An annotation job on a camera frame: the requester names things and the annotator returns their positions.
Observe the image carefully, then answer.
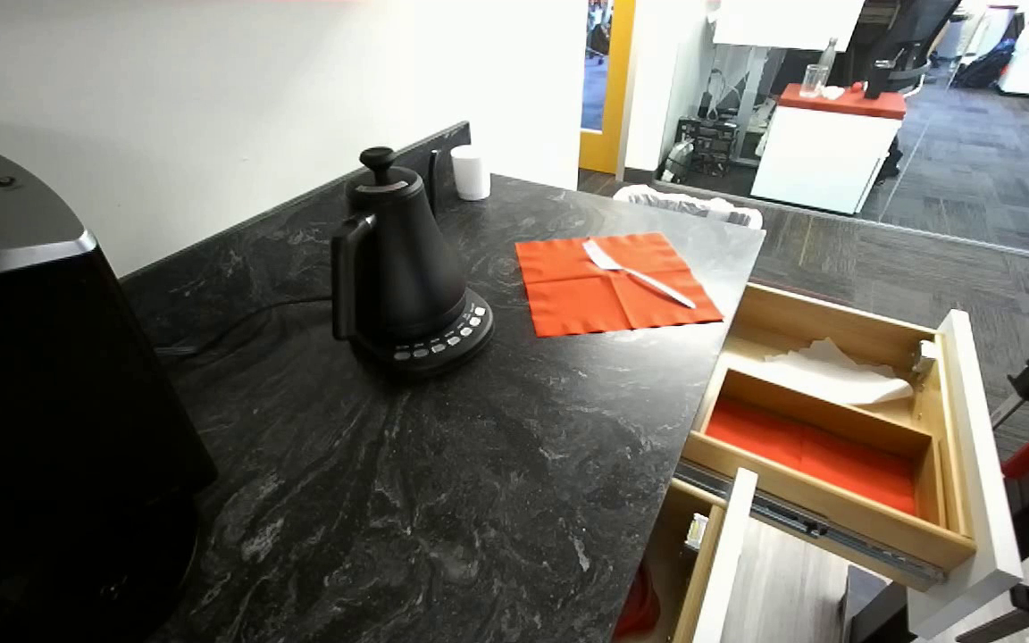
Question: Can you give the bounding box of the white cabinet with red top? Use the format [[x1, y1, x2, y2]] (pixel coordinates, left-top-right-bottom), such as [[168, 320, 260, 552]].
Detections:
[[750, 82, 912, 218]]

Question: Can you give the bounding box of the black kettle power cord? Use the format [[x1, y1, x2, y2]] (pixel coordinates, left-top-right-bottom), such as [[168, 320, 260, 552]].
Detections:
[[155, 294, 342, 364]]

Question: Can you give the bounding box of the trash bin with plastic liner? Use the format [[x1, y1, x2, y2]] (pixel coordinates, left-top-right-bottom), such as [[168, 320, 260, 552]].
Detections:
[[614, 182, 769, 232]]

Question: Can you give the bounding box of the metal drawer slide rail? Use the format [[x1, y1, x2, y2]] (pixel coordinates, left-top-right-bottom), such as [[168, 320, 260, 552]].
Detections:
[[668, 463, 912, 571]]

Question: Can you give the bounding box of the yellow door frame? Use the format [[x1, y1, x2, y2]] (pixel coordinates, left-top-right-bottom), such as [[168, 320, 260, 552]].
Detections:
[[574, 0, 640, 182]]

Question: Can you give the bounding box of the orange cloth napkin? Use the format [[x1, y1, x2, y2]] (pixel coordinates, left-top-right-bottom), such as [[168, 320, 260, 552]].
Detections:
[[512, 228, 730, 344]]

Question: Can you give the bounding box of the large black kitchen appliance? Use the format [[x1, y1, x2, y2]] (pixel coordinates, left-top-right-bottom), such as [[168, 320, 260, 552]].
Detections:
[[0, 132, 220, 643]]

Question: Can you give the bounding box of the wooden drawer with white front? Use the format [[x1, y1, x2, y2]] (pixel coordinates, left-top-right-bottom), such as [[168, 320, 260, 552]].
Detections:
[[679, 277, 1029, 638]]

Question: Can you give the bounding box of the small wooden drawer white front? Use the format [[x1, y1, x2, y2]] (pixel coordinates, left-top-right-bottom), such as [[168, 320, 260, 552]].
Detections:
[[614, 463, 902, 643]]

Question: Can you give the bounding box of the orange drawer liner cloth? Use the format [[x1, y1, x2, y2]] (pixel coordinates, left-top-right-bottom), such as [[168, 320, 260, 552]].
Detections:
[[705, 392, 925, 517]]

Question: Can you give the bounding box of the silver fork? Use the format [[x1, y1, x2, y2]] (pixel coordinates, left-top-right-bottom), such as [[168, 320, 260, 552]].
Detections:
[[579, 236, 700, 315]]

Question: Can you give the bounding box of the black gooseneck electric kettle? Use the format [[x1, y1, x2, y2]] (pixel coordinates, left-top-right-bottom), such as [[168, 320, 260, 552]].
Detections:
[[329, 144, 501, 382]]

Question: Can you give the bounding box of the white mug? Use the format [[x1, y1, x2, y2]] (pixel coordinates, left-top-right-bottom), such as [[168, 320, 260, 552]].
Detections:
[[447, 144, 492, 205]]

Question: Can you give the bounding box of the white paper napkin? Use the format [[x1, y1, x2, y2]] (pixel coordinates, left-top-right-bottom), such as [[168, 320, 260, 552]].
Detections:
[[761, 334, 922, 411]]

